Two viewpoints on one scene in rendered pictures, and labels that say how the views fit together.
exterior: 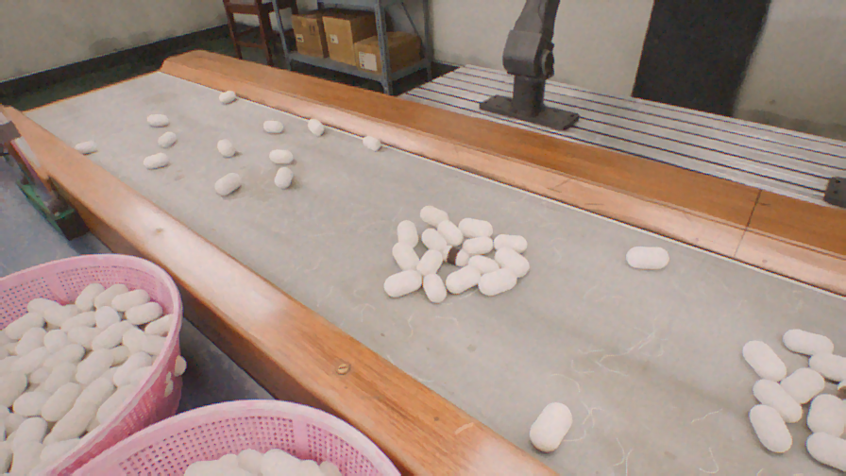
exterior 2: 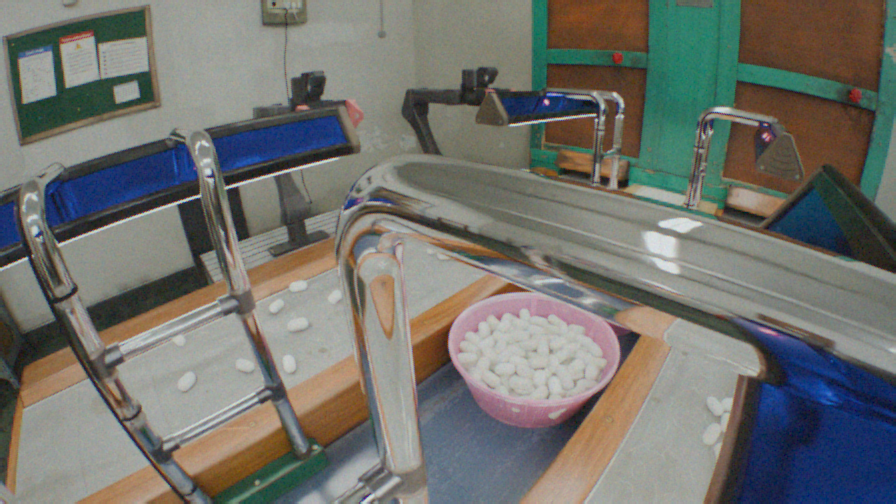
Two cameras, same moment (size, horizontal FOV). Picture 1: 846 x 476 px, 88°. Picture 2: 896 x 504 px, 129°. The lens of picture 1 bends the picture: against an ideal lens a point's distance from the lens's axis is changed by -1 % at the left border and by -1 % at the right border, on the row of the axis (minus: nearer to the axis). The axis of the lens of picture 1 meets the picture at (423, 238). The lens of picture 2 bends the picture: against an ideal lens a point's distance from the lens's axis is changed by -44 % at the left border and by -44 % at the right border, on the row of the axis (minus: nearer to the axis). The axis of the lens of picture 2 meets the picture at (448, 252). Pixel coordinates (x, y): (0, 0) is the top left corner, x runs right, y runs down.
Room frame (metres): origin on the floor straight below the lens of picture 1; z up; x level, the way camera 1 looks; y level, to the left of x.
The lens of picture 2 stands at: (0.35, 0.80, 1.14)
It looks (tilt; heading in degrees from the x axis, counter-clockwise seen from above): 26 degrees down; 272
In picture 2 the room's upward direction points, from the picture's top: 2 degrees counter-clockwise
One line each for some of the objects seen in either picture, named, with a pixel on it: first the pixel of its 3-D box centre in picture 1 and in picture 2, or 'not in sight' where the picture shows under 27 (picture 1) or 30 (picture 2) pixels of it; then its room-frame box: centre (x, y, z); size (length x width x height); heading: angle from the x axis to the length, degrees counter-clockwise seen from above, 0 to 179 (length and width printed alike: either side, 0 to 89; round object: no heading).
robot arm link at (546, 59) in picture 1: (530, 62); (295, 213); (0.86, -0.23, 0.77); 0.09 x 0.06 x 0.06; 46
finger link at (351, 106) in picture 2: not in sight; (346, 115); (0.59, -0.02, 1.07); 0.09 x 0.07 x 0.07; 136
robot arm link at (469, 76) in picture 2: not in sight; (468, 85); (0.32, -0.54, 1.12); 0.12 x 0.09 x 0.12; 136
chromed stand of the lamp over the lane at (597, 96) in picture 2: not in sight; (578, 171); (0.03, -0.20, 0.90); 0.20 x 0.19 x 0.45; 48
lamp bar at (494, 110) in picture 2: not in sight; (557, 103); (0.08, -0.25, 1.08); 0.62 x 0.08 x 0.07; 48
